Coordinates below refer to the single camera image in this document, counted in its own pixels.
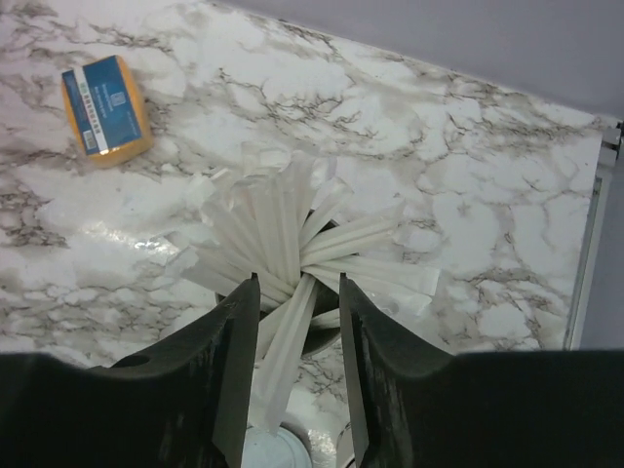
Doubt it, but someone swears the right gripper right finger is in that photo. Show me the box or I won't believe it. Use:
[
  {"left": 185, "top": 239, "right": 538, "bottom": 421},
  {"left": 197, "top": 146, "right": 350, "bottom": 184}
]
[{"left": 339, "top": 277, "right": 623, "bottom": 467}]

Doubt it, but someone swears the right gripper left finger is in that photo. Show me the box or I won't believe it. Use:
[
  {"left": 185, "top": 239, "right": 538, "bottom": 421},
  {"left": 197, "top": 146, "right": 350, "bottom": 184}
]
[{"left": 1, "top": 277, "right": 260, "bottom": 467}]

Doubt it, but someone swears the grey straw holder cup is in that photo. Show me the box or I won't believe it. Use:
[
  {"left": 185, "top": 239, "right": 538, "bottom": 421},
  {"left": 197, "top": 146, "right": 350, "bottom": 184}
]
[{"left": 214, "top": 218, "right": 345, "bottom": 362}]

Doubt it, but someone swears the small blue orange box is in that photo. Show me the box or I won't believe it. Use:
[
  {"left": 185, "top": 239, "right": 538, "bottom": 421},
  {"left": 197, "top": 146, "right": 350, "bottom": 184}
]
[{"left": 60, "top": 55, "right": 154, "bottom": 168}]

